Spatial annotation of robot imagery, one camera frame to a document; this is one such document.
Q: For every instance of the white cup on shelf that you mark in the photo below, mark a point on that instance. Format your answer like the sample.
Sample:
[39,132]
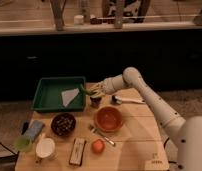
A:
[78,19]

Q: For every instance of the dark bowl with nuts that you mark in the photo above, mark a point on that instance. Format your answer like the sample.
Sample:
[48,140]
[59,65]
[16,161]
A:
[63,124]

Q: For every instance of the white handled brush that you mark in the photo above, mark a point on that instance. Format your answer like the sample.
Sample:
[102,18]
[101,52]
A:
[117,99]

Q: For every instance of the brown rectangular box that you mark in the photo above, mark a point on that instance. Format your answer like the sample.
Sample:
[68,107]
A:
[76,156]

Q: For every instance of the white mug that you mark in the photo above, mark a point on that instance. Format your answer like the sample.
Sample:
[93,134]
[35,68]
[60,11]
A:
[45,149]

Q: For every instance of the green plastic tray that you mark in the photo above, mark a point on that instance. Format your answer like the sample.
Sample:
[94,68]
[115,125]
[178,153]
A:
[48,96]

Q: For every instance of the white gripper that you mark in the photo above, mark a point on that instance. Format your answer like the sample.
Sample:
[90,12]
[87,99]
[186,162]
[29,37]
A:
[97,89]

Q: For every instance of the orange fruit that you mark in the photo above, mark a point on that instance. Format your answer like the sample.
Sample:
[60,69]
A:
[97,146]

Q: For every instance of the small metal cup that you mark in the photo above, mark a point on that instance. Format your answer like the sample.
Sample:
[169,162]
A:
[95,101]

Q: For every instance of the orange bowl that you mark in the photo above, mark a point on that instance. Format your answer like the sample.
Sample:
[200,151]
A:
[108,119]

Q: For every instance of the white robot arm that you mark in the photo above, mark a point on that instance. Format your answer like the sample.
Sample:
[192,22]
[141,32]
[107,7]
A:
[185,134]

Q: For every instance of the green plastic cup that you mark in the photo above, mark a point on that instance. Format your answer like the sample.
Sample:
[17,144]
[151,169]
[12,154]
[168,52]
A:
[23,144]

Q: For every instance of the green pepper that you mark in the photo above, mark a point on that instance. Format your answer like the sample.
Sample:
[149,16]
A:
[87,92]

